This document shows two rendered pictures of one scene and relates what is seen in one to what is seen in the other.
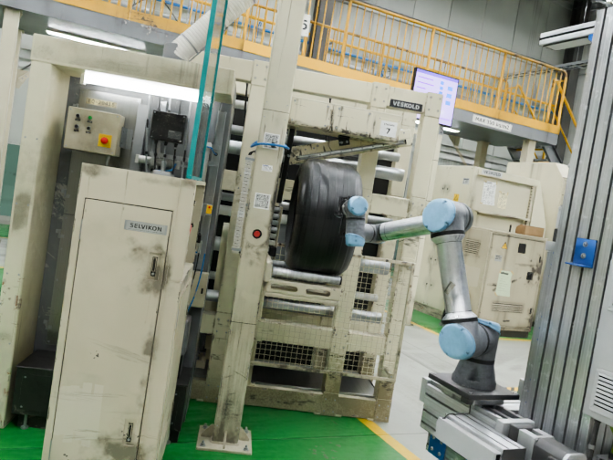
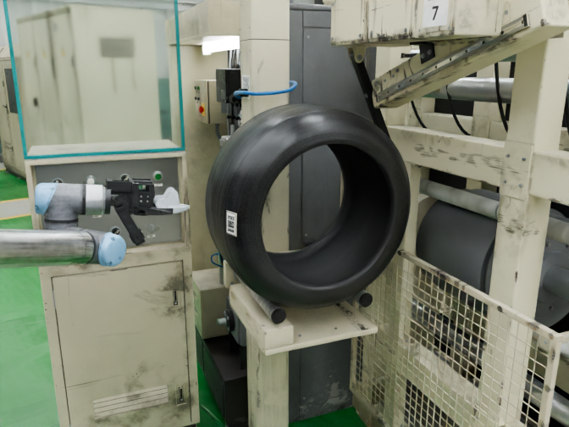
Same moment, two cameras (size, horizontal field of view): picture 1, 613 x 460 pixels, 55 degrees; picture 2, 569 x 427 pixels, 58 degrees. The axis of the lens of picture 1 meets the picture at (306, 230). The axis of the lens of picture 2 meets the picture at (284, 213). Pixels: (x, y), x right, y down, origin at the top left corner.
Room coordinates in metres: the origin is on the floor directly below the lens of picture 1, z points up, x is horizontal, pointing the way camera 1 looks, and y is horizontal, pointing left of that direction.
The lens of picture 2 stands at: (2.50, -1.48, 1.56)
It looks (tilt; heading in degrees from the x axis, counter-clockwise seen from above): 15 degrees down; 75
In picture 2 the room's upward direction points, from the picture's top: straight up
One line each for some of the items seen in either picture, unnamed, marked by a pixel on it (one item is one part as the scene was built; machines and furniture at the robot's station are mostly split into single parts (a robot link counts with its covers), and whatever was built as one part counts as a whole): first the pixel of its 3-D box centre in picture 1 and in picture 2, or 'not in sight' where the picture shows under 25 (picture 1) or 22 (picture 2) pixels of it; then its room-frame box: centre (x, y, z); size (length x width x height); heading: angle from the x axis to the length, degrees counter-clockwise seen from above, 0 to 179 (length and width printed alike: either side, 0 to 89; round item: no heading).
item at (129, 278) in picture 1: (129, 329); (118, 298); (2.35, 0.64, 0.63); 0.56 x 0.41 x 1.27; 7
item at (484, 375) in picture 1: (475, 369); not in sight; (2.04, -0.66, 0.77); 0.15 x 0.15 x 0.10
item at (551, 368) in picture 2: (328, 312); (423, 370); (3.30, -0.20, 0.65); 0.90 x 0.02 x 0.70; 97
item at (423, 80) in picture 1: (432, 98); not in sight; (6.67, -1.17, 2.60); 0.60 x 0.05 x 0.55; 115
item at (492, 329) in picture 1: (480, 337); not in sight; (2.03, -0.66, 0.88); 0.13 x 0.12 x 0.14; 138
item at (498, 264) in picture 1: (495, 281); not in sight; (7.21, -2.40, 0.62); 0.91 x 0.58 x 1.25; 115
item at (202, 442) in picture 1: (224, 436); not in sight; (2.90, 0.24, 0.02); 0.27 x 0.27 x 0.04; 7
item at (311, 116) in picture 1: (342, 122); (418, 15); (3.26, -0.10, 1.71); 0.61 x 0.25 x 0.15; 97
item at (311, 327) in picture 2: (298, 291); (299, 314); (2.95, -0.01, 0.80); 0.37 x 0.36 x 0.02; 7
